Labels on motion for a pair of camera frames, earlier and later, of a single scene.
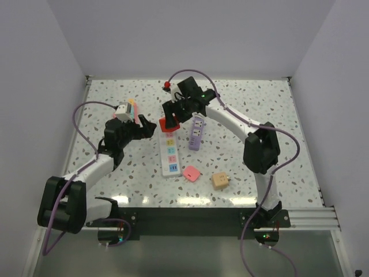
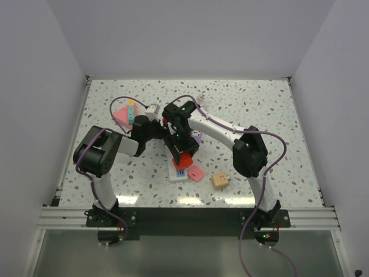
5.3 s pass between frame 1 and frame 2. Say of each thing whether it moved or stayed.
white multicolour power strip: moved
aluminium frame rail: stayed
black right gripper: moved
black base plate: stayed
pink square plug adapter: moved
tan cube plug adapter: stayed
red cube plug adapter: moved
